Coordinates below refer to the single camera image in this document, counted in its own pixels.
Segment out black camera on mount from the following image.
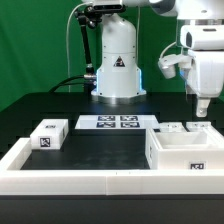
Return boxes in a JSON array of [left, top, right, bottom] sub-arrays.
[[85, 3, 126, 14]]

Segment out black cable bundle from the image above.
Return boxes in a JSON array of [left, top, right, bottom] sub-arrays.
[[48, 75, 98, 94]]

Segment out white cable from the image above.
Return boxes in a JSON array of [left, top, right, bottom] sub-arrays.
[[65, 2, 88, 94]]

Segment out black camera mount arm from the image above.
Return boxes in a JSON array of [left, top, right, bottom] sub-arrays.
[[75, 10, 99, 75]]

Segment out white cabinet body box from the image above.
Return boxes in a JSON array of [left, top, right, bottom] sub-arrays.
[[145, 128, 224, 170]]

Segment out small white cabinet top block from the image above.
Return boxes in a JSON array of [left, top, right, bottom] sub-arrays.
[[30, 119, 69, 150]]

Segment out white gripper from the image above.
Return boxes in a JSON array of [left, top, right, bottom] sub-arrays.
[[180, 25, 224, 117]]

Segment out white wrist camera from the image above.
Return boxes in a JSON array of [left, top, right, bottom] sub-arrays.
[[158, 54, 191, 79]]

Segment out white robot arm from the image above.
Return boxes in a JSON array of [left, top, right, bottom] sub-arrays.
[[82, 0, 224, 117]]

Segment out white cabinet door panel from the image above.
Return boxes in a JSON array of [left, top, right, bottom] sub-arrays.
[[186, 121, 211, 132], [159, 122, 185, 132]]

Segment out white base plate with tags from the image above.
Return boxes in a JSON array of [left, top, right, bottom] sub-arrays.
[[75, 115, 159, 129]]

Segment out white U-shaped obstacle frame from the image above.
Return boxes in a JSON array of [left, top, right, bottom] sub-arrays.
[[0, 138, 224, 195]]

